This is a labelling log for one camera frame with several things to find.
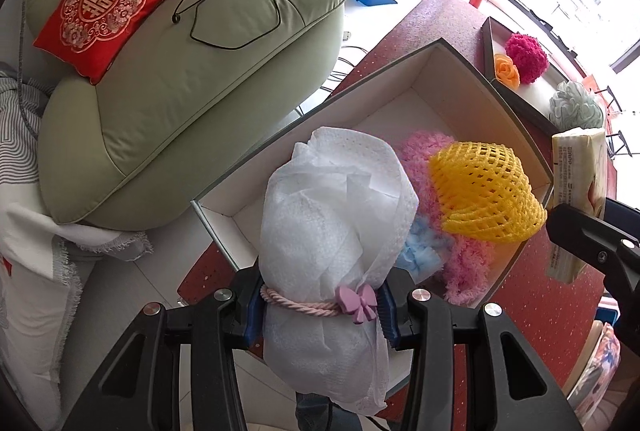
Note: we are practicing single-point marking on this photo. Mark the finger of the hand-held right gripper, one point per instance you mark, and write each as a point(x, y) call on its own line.
point(585, 236)
point(622, 211)

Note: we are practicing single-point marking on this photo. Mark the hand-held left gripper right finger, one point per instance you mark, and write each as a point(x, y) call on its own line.
point(392, 316)

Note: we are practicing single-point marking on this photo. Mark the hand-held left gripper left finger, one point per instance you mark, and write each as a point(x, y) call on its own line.
point(250, 316)

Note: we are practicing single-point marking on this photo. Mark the cream tissue pack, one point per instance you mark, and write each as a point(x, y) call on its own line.
point(575, 171)

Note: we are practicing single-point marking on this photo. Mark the light blue fluffy cloth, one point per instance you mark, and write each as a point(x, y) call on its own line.
point(417, 251)

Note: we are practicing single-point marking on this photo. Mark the pink fluffy cloth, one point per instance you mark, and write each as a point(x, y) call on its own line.
point(465, 266)

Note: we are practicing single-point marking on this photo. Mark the yellow foam fruit net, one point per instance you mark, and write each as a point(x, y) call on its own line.
point(485, 191)

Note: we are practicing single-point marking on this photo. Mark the large grey cardboard box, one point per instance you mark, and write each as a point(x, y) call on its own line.
point(380, 111)

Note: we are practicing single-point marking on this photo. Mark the floral cushion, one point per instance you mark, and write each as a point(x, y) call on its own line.
point(597, 371)

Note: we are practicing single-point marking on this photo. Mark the person's blue jeans legs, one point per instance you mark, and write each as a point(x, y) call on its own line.
point(310, 413)

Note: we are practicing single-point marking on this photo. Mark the green mesh bath loofah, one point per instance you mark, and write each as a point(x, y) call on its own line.
point(575, 106)

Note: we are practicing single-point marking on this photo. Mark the shallow grey tray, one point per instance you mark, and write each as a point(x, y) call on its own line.
point(537, 91)

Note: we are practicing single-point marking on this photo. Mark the magenta fluffy pom-pom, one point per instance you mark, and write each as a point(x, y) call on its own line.
point(527, 56)

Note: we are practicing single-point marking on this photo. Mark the orange fabric flower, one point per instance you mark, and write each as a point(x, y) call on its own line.
point(506, 70)

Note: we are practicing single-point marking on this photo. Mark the white fringed blanket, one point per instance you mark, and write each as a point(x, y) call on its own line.
point(45, 271)

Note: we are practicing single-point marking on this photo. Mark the green leather sofa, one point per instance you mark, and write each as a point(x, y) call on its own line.
point(175, 111)

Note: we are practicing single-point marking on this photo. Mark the grey striped cloth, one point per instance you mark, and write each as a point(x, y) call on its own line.
point(15, 121)

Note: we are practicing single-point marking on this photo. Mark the red embroidered cushion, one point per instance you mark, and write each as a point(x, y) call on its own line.
point(100, 6)

